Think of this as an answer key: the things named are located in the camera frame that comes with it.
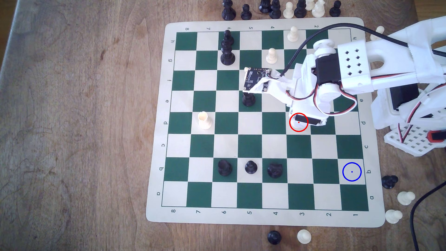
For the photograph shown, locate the black pawn bottom left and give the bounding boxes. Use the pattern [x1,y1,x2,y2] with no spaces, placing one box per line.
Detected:
[217,159,233,176]

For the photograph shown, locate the black camera board white mount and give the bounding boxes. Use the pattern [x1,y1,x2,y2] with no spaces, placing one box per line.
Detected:
[243,67,291,104]

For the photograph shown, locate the red white black servo wires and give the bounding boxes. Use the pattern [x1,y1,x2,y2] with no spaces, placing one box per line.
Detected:
[397,120,415,144]

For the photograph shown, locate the black bishop chess piece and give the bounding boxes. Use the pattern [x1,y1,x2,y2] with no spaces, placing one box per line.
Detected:
[223,30,235,49]
[269,0,282,20]

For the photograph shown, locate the white pawn left side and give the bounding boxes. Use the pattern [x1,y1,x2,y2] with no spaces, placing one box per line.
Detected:
[197,111,213,130]

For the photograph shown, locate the red black clamp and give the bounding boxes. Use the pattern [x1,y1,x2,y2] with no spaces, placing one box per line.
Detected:
[428,130,446,143]

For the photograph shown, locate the green white chess board mat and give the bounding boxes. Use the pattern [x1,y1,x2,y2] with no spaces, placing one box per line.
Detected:
[146,17,386,228]

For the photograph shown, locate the black camera cable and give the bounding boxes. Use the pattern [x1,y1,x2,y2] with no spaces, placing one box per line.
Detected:
[280,23,446,77]

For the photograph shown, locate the black knight chess piece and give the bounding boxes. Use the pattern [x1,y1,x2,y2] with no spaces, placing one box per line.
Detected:
[267,163,283,179]
[381,175,399,190]

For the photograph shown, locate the white perforated base plate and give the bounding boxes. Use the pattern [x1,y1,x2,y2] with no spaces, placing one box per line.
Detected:
[383,123,446,157]

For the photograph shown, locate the white knight chess piece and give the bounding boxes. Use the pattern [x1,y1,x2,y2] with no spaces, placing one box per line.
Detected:
[312,0,326,18]

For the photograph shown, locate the black queen chess piece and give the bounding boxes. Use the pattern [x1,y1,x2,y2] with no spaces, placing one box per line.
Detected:
[220,43,236,66]

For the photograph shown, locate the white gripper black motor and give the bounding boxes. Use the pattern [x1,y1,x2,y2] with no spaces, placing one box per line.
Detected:
[286,56,330,126]

